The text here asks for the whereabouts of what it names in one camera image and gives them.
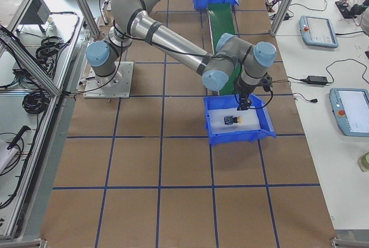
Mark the black power adapter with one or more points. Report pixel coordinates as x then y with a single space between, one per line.
317 80

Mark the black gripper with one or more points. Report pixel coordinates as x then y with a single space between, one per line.
243 91

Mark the yellow push button switch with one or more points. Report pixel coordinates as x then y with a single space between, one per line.
230 120

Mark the green conveyor belt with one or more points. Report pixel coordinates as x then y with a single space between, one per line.
223 29

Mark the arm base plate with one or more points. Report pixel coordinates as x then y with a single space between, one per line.
118 85

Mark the aluminium frame post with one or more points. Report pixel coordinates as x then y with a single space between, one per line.
279 17

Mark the teach pendant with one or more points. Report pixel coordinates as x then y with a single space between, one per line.
350 109
316 31

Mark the teach pendant far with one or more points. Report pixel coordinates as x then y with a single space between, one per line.
316 31

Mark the blue right plastic bin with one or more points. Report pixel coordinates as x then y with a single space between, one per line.
229 101

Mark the teach pendant near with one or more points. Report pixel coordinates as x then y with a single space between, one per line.
350 109

